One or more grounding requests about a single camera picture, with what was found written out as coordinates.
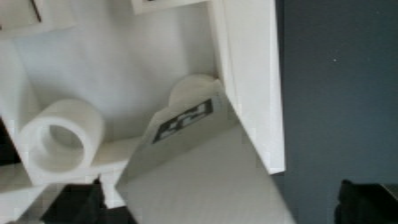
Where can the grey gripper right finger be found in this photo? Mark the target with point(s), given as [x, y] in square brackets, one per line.
[366, 203]

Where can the white chair seat part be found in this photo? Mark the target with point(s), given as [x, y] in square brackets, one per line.
[94, 54]

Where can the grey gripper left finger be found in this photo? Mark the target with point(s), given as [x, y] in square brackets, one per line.
[78, 207]

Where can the white chair leg with tag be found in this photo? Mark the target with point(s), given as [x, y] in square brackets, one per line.
[195, 181]

